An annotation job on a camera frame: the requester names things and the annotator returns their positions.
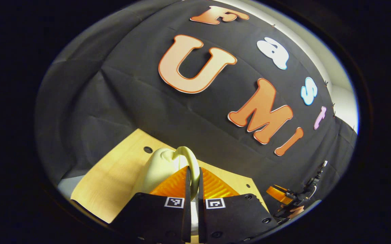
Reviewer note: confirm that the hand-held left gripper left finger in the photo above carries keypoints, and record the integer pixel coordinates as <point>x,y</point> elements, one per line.
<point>187,203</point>

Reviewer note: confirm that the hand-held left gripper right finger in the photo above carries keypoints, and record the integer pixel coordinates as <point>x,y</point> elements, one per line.
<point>201,210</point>

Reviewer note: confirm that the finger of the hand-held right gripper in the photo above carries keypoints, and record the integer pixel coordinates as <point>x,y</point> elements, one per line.
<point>278,195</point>
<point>296,211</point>

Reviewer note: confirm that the pale yellow suitcase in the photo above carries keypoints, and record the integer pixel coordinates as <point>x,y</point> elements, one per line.
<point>158,169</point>

